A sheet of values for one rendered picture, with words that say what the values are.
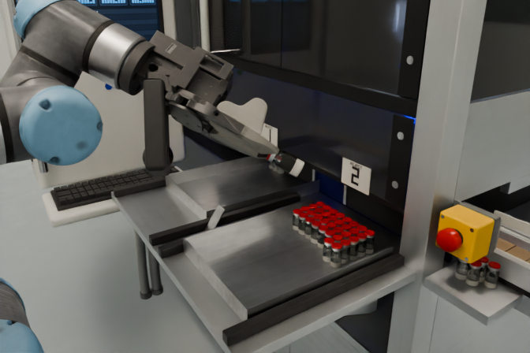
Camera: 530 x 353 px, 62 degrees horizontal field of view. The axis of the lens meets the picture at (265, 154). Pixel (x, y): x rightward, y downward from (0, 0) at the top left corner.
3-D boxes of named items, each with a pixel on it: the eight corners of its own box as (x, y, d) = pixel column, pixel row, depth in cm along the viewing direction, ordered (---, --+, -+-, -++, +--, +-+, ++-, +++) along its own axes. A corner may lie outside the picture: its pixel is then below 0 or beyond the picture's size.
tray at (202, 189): (266, 162, 141) (266, 152, 140) (319, 191, 120) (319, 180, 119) (166, 186, 123) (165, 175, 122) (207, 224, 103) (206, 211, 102)
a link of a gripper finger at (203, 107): (245, 120, 51) (179, 87, 52) (239, 131, 51) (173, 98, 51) (244, 133, 56) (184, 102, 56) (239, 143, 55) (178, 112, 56)
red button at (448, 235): (446, 240, 78) (449, 221, 77) (465, 251, 75) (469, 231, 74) (431, 247, 77) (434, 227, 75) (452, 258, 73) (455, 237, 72)
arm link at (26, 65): (-19, 137, 47) (33, 50, 48) (-29, 116, 56) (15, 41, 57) (51, 165, 53) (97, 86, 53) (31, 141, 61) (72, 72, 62)
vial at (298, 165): (295, 179, 57) (266, 162, 57) (303, 164, 57) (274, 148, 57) (299, 176, 54) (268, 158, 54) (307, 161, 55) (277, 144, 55)
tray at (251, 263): (311, 211, 109) (311, 198, 108) (391, 261, 89) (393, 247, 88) (184, 252, 92) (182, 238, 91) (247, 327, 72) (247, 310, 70)
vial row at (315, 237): (297, 224, 102) (298, 207, 101) (352, 262, 88) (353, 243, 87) (290, 228, 101) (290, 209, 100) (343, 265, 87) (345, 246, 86)
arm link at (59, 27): (28, 50, 60) (60, -4, 61) (98, 87, 60) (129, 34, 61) (-6, 30, 52) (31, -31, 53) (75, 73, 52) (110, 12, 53)
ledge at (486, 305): (466, 263, 92) (468, 254, 91) (530, 297, 82) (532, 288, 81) (423, 286, 85) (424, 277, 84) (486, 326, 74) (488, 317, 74)
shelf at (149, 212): (259, 163, 145) (259, 157, 145) (440, 267, 90) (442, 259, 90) (111, 198, 121) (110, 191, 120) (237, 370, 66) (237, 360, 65)
